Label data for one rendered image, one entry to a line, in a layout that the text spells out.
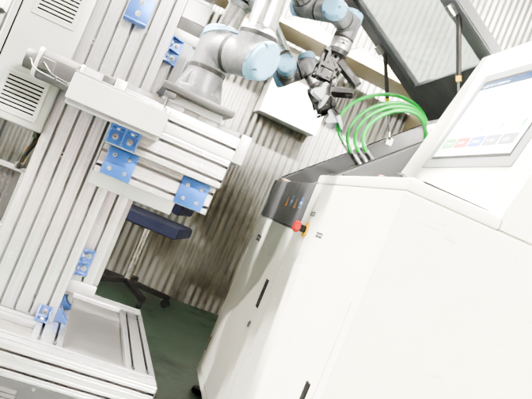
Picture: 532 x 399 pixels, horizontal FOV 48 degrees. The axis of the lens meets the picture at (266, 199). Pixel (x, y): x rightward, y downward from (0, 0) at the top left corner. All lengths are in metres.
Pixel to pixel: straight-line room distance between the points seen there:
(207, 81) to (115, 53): 0.34
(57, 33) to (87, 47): 0.10
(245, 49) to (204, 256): 2.70
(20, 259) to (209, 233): 2.41
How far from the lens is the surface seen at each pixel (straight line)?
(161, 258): 4.23
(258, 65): 1.72
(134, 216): 3.59
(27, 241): 1.99
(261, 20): 1.77
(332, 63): 2.17
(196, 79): 1.80
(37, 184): 1.97
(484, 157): 1.59
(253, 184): 4.28
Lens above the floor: 0.80
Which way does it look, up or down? 1 degrees up
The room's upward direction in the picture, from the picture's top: 22 degrees clockwise
